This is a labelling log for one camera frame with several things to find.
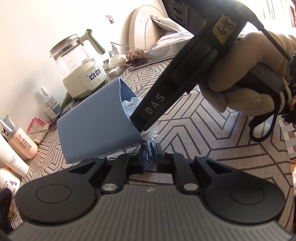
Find white paper towel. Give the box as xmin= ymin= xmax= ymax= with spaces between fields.
xmin=122 ymin=97 xmax=159 ymax=140

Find black tablet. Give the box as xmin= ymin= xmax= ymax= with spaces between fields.
xmin=128 ymin=55 xmax=176 ymax=71

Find beige round cushion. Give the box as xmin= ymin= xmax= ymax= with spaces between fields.
xmin=128 ymin=5 xmax=194 ymax=51

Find pink crochet flower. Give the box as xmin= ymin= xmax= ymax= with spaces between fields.
xmin=125 ymin=49 xmax=149 ymax=67

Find small white spray bottle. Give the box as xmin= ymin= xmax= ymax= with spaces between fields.
xmin=41 ymin=87 xmax=61 ymax=114

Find small white pill bottle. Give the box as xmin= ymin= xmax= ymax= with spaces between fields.
xmin=45 ymin=107 xmax=57 ymax=120

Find white pink-edged cloth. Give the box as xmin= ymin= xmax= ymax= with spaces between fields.
xmin=27 ymin=117 xmax=57 ymax=144

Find pink toothbrush holder cup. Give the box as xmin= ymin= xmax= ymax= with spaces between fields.
xmin=6 ymin=126 xmax=38 ymax=160

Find white cream tube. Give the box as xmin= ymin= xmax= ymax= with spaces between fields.
xmin=0 ymin=135 xmax=29 ymax=177

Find white pump lotion bottle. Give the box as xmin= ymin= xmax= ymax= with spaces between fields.
xmin=0 ymin=168 xmax=20 ymax=197

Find glass electric kettle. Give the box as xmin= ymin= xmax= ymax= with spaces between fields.
xmin=50 ymin=29 xmax=107 ymax=99

